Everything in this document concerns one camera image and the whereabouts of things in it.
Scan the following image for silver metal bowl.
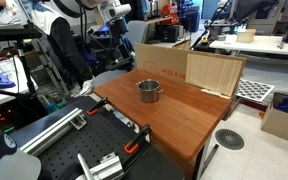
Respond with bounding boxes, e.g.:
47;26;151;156
135;79;164;104

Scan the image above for grey office chair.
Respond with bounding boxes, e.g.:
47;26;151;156
125;20;149;45

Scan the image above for small wooden box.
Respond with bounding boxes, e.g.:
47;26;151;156
236;28;257;44

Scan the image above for brown cardboard panel orange print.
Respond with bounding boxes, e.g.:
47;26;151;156
134;43;247;99

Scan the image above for black perforated breadboard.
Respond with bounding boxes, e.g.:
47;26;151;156
8;95;185;180

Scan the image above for black table leg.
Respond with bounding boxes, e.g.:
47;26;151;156
193;143;220;180

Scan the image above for light wooden board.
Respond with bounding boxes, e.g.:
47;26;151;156
185;53;243;98

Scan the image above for cardboard box blue contents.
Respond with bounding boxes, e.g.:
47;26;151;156
260;91;288;146

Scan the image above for checkerboard calibration board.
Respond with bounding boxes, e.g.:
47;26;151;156
235;78;276;103

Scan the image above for white side desk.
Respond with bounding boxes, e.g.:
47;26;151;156
0;58;38;112

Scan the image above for blue cloth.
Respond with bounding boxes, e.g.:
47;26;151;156
0;69;17;89

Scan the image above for black clamp orange handle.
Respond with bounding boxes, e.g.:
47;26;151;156
86;97;110;117
123;124;152;156

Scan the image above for long white table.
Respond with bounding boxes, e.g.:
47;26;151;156
209;34;288;57

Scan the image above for aluminium extrusion rail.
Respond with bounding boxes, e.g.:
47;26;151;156
76;151;125;180
19;107;88;157

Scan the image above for round floor drain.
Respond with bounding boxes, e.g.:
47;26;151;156
214;128;245;151

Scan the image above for black camera stand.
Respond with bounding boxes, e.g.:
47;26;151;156
0;39;39;101

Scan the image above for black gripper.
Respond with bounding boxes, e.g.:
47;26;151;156
109;18;134;51

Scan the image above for black camera on stand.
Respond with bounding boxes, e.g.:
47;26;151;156
0;23;43;43

